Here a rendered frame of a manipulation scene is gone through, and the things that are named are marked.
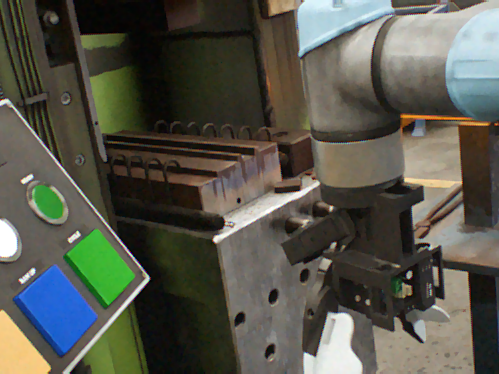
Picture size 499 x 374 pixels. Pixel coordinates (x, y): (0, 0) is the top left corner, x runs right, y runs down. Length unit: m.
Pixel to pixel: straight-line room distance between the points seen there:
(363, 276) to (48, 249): 0.37
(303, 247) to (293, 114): 0.91
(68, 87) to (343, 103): 0.69
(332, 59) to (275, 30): 0.97
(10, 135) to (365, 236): 0.46
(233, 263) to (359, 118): 0.64
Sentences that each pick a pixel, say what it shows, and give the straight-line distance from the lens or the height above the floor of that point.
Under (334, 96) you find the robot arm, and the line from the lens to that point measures 0.61.
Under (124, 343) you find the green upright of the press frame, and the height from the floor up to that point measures 0.71.
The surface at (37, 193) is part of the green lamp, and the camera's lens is 0.90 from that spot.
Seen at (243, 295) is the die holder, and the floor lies 0.80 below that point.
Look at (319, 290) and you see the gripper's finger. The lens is 0.68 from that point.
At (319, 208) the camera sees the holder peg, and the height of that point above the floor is 0.88.
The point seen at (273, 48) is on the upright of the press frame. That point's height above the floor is 1.12.
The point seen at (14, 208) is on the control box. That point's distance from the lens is 0.87.
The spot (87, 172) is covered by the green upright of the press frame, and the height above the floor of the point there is 1.02.
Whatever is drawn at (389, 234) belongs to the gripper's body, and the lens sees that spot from 0.63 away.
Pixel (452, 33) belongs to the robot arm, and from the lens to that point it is 0.56.
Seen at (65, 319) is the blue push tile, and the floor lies 1.00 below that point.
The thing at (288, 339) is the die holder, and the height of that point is 0.67.
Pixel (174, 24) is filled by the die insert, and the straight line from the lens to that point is 1.31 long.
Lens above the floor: 1.35
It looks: 18 degrees down
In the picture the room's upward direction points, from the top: 9 degrees counter-clockwise
